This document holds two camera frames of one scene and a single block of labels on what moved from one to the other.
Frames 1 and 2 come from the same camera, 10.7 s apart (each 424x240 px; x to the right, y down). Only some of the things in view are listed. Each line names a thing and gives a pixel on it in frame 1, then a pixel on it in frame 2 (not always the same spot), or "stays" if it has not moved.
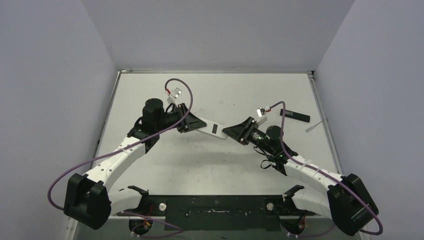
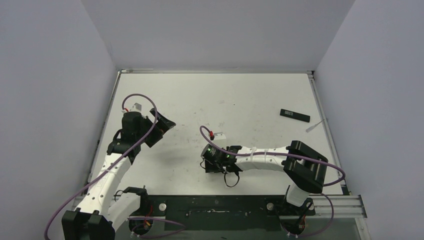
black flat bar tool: x=295 y=115 stays
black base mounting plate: x=218 y=212 stays
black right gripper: x=245 y=131 to x=212 y=165
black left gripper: x=190 y=123 to x=161 y=127
